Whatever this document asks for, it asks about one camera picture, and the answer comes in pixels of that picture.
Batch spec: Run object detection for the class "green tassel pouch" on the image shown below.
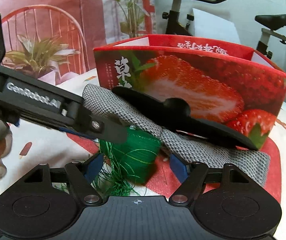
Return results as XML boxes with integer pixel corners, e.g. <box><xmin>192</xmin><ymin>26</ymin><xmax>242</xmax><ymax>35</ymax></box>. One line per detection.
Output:
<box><xmin>92</xmin><ymin>126</ymin><xmax>162</xmax><ymax>197</ymax></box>

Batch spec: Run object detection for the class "grey woven strap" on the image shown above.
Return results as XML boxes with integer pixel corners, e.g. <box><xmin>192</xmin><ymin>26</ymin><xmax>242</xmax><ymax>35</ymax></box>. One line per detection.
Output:
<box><xmin>82</xmin><ymin>83</ymin><xmax>271</xmax><ymax>188</ymax></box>

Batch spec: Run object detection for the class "red strawberry cardboard box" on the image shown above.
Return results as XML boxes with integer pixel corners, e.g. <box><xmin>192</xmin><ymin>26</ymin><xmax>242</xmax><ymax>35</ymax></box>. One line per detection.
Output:
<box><xmin>94</xmin><ymin>34</ymin><xmax>286</xmax><ymax>148</ymax></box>

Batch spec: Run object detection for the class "white leaning board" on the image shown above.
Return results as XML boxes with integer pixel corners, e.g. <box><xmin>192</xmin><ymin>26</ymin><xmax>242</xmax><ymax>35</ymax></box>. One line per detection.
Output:
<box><xmin>191</xmin><ymin>8</ymin><xmax>240</xmax><ymax>44</ymax></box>

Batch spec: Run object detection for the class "black flat sole piece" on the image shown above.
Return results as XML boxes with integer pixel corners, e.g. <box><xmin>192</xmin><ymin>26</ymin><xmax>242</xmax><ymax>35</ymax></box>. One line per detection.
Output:
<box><xmin>112</xmin><ymin>86</ymin><xmax>258</xmax><ymax>151</ymax></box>

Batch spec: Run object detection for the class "black exercise bike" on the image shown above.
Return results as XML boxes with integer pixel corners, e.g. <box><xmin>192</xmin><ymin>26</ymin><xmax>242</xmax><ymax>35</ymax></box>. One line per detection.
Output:
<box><xmin>154</xmin><ymin>0</ymin><xmax>286</xmax><ymax>62</ymax></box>

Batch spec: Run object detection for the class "pink printed backdrop cloth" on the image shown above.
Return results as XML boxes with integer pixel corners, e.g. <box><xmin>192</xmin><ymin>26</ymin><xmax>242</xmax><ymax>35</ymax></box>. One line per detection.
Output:
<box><xmin>0</xmin><ymin>0</ymin><xmax>156</xmax><ymax>85</ymax></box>

